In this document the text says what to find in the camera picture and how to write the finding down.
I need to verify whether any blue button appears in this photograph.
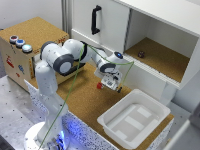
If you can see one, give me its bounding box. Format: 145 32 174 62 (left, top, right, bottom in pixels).
15 38 26 48

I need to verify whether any green cable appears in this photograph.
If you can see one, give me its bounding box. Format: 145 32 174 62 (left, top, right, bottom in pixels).
38 43 135 150

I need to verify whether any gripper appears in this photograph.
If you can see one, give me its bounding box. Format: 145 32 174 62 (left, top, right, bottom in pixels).
101 70 122 92

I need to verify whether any red button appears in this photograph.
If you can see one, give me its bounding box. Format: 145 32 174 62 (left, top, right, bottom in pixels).
9 34 19 45

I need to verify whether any white plastic box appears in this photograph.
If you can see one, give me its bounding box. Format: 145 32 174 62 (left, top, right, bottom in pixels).
96 88 172 150

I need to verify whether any white sliding door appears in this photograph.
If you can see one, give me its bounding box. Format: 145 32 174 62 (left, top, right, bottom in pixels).
71 0 131 54

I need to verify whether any purple block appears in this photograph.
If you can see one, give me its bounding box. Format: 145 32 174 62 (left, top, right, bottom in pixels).
137 50 146 59

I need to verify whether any green button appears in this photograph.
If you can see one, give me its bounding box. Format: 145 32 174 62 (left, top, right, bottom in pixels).
21 43 34 54

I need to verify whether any wooden drawer box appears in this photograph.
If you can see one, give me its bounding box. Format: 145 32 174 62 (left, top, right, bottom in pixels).
0 16 71 92

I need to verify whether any black door handle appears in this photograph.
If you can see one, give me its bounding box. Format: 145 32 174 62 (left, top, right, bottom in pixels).
90 4 103 36

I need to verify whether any white cabinet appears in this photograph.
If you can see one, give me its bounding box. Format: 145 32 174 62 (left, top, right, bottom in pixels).
70 0 200 108

